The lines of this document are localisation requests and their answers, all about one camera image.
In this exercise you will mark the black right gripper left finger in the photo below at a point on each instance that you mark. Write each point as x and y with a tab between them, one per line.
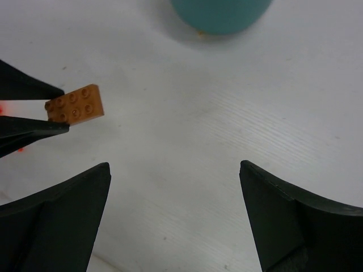
55	229

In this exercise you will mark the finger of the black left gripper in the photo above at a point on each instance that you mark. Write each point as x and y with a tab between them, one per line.
16	85
17	132

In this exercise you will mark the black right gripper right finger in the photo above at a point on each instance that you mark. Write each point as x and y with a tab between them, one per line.
297	230

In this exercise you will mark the brown lego plate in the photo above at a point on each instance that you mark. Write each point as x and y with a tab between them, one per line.
78	106

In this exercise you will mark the teal round divided container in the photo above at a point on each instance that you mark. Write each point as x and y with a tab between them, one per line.
220	17

